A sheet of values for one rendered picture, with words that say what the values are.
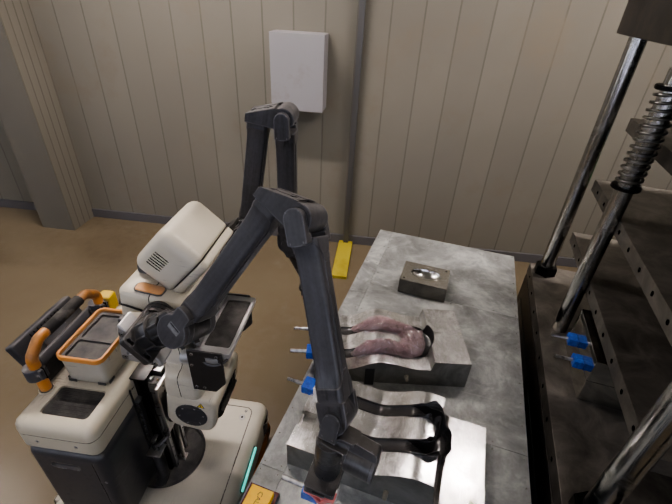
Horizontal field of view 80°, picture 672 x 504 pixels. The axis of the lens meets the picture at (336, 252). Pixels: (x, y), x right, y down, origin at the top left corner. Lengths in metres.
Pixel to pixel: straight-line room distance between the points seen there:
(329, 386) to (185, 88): 3.00
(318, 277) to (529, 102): 2.75
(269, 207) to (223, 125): 2.73
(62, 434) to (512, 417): 1.32
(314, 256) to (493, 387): 0.94
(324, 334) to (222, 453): 1.20
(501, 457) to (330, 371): 0.71
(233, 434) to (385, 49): 2.54
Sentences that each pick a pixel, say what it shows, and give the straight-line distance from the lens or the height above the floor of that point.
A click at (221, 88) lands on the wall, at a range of 3.39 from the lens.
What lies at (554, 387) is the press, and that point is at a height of 0.79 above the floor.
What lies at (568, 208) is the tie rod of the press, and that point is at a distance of 2.02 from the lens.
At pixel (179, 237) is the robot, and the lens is 1.02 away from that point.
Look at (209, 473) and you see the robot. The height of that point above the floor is 0.28.
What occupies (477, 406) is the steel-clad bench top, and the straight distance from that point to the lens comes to 1.43.
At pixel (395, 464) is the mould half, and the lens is 1.11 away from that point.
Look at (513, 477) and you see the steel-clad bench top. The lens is 1.33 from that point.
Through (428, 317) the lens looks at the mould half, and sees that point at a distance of 1.50.
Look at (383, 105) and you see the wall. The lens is 3.17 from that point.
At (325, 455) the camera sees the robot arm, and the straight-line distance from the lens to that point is 0.85.
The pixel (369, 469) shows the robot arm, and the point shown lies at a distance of 0.84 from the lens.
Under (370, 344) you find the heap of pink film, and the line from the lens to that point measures 1.37.
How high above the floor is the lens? 1.87
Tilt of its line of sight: 33 degrees down
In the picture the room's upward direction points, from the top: 3 degrees clockwise
